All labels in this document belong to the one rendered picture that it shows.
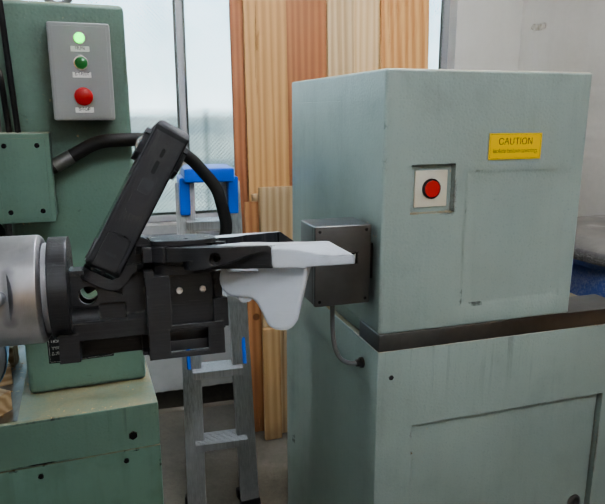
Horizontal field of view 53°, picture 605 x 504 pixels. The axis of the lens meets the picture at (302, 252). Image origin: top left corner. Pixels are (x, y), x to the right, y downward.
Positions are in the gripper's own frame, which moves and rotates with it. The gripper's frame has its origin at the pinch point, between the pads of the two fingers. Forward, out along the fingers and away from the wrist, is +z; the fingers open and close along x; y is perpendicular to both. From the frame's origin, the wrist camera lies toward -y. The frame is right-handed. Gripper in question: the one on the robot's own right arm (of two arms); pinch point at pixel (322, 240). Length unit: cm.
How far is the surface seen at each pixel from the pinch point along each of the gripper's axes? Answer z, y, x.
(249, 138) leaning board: 38, -26, -201
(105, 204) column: -17, -3, -76
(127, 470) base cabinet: -17, 48, -72
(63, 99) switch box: -23, -21, -67
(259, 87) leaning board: 42, -46, -199
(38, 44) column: -27, -31, -72
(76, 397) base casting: -25, 34, -77
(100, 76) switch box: -17, -25, -67
